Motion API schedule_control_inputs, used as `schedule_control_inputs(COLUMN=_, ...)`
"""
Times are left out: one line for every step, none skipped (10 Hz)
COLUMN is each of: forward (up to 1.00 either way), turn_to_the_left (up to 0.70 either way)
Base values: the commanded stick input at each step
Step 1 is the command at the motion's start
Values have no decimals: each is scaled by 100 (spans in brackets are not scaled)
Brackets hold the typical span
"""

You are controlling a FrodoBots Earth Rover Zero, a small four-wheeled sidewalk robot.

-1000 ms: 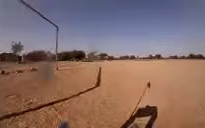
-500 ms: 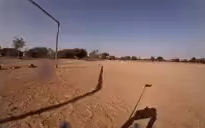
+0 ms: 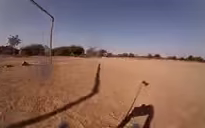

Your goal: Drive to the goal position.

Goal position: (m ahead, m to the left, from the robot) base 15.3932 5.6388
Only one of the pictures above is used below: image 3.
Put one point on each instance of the reddish-brown dirt ground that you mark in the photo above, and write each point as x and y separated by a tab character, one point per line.
163	93

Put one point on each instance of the robot's own part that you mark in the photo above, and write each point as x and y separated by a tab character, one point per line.
63	125
135	126

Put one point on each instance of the metal goal post frame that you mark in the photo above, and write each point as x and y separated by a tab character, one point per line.
51	33

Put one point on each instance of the row of trees and bushes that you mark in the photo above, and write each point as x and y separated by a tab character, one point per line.
68	51

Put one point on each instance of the lone tree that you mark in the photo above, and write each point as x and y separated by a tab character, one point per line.
14	40

